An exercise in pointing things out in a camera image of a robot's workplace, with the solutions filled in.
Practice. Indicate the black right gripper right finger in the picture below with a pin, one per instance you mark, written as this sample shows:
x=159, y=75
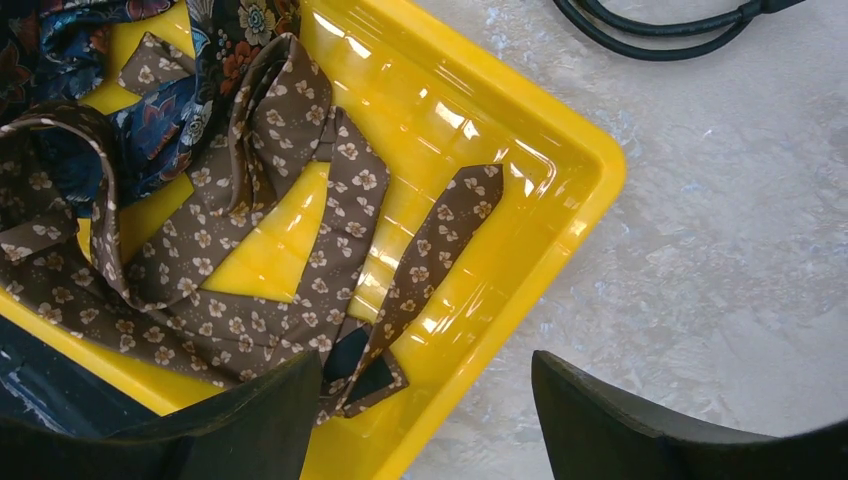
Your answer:
x=594, y=430

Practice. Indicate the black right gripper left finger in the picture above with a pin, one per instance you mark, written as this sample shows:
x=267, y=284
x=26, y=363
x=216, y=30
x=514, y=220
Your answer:
x=257, y=430

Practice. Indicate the brown floral tie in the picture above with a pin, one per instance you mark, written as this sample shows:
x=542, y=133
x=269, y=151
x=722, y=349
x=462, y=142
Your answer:
x=66, y=257

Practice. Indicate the yellow plastic tray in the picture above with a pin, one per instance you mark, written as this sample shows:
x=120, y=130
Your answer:
x=430, y=102

